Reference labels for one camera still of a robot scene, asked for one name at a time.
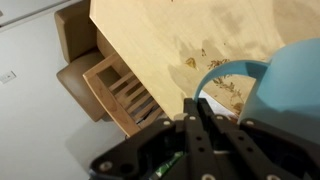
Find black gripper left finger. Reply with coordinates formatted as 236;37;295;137
89;98;214;180

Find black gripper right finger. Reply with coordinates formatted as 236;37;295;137
197;98;320;180

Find teal plastic watering can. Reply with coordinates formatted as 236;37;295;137
194;38;320;144

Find far left wooden chair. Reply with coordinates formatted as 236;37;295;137
83;53;164;136

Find brown leather armchair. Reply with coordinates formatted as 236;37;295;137
54;0;106;121

